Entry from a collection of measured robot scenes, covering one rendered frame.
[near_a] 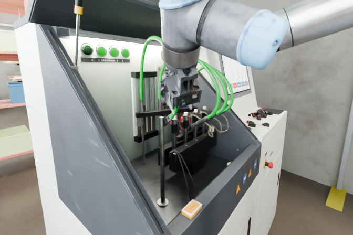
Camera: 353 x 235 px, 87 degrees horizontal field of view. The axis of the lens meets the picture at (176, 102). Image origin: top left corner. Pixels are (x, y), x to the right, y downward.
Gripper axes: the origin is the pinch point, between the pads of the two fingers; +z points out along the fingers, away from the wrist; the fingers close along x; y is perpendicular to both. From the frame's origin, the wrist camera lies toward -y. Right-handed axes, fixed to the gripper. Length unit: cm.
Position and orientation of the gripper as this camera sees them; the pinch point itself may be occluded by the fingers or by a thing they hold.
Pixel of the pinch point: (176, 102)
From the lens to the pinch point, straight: 56.3
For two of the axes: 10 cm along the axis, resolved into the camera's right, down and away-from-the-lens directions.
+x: 9.5, -2.6, 1.9
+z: -0.1, 5.6, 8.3
